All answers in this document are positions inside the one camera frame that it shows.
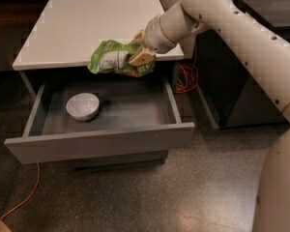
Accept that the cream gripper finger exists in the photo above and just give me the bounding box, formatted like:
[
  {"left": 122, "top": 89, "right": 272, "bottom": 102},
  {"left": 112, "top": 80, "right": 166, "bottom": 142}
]
[
  {"left": 128, "top": 46, "right": 156, "bottom": 67},
  {"left": 130, "top": 29, "right": 144, "bottom": 45}
]

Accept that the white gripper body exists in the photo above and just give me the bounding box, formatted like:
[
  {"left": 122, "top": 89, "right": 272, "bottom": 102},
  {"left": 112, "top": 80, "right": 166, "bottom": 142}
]
[{"left": 143, "top": 14, "right": 176, "bottom": 54}]

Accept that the green rice chip bag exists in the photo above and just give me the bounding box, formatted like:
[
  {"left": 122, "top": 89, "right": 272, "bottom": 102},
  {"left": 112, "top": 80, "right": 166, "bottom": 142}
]
[{"left": 88, "top": 40, "right": 155, "bottom": 77}]

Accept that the grey top drawer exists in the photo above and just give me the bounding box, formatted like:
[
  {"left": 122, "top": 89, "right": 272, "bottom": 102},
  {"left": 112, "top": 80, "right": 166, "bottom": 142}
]
[{"left": 5, "top": 74, "right": 194, "bottom": 164}]

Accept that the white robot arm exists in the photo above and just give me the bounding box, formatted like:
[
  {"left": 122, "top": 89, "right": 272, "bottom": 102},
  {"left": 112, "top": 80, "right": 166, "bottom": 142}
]
[{"left": 129, "top": 0, "right": 290, "bottom": 232}]

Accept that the grey drawer cabinet white top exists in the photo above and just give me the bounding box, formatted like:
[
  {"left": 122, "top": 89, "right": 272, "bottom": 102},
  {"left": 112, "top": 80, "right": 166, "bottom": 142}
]
[{"left": 13, "top": 0, "right": 184, "bottom": 167}]

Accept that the grey ceramic bowl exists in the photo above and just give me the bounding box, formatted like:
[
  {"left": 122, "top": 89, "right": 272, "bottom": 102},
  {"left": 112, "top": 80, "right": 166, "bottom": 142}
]
[{"left": 66, "top": 93, "right": 100, "bottom": 122}]

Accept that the dark grey trash cabinet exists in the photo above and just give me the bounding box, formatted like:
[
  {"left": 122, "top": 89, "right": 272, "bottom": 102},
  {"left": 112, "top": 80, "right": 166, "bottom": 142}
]
[{"left": 197, "top": 0, "right": 290, "bottom": 127}]

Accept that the orange extension cable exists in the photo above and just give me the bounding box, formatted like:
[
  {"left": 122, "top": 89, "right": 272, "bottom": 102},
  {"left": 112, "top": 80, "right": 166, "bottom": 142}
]
[{"left": 0, "top": 42, "right": 200, "bottom": 230}]

